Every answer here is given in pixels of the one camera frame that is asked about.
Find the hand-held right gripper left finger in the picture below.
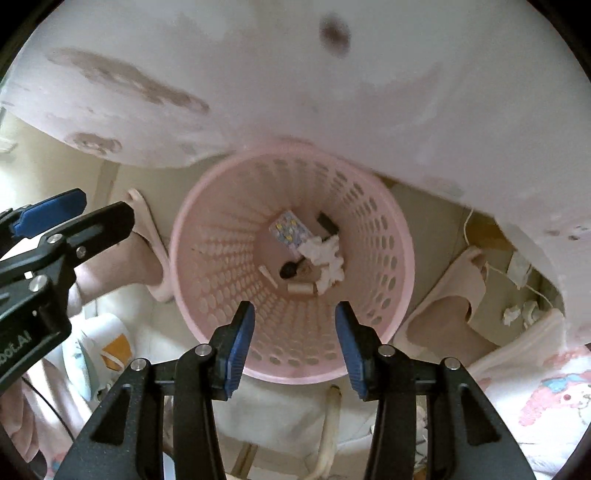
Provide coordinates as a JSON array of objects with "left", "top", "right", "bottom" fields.
[{"left": 54, "top": 300, "right": 256, "bottom": 480}]

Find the white plug adapter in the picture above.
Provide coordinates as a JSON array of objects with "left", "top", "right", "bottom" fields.
[{"left": 507, "top": 251, "right": 533, "bottom": 289}]

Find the white tissue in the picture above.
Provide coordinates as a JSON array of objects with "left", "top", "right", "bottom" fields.
[{"left": 298, "top": 235, "right": 347, "bottom": 295}]

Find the pink slipper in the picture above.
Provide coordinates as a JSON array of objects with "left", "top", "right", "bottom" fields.
[
  {"left": 122, "top": 187, "right": 174, "bottom": 303},
  {"left": 404, "top": 247, "right": 492, "bottom": 347}
]

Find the small patterned pastel box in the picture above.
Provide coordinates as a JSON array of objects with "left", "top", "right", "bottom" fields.
[{"left": 269, "top": 211, "right": 311, "bottom": 250}]

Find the white cloth with orange print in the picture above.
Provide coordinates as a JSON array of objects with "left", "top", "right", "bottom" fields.
[{"left": 65, "top": 313, "right": 134, "bottom": 402}]

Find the black wrapper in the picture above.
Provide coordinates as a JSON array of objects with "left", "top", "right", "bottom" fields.
[{"left": 316, "top": 211, "right": 341, "bottom": 236}]

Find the pink perforated plastic basket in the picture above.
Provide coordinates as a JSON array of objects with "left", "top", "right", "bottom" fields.
[{"left": 168, "top": 143, "right": 416, "bottom": 384}]

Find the cartoon print white cloth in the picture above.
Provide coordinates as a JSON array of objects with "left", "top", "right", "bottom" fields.
[{"left": 466, "top": 309, "right": 591, "bottom": 480}]

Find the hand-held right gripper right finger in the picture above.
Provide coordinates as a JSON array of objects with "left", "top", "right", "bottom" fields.
[{"left": 335, "top": 301, "right": 536, "bottom": 480}]

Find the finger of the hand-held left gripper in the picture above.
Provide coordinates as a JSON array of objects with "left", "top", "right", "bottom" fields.
[
  {"left": 39, "top": 202, "right": 136, "bottom": 278},
  {"left": 0, "top": 188, "right": 88, "bottom": 238}
]

